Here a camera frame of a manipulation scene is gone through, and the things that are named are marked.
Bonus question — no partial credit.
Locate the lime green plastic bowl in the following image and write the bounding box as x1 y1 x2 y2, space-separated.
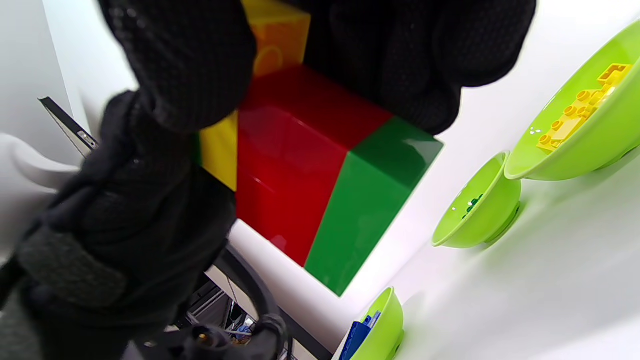
340 286 405 360
431 151 522 249
504 20 640 182

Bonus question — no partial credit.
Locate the black cable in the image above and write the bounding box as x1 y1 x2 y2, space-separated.
212 245 291 351

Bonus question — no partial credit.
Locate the person's left hand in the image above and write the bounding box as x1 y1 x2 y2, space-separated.
100 0 538 136

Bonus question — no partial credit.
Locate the long green toy brick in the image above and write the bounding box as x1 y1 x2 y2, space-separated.
304 116 445 297
462 192 485 219

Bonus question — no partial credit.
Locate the grey flat panel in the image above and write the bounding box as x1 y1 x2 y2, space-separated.
39 96 101 157

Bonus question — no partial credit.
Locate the long yellow toy brick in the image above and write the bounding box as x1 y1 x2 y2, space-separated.
575 85 618 121
199 0 312 193
536 90 601 152

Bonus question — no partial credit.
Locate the small yellow toy brick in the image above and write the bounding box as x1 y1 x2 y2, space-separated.
597 63 633 87

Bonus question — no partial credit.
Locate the red toy brick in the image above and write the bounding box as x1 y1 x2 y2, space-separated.
235 65 351 246
270 90 393 268

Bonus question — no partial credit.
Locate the person's right hand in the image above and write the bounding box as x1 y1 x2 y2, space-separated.
0 90 238 360

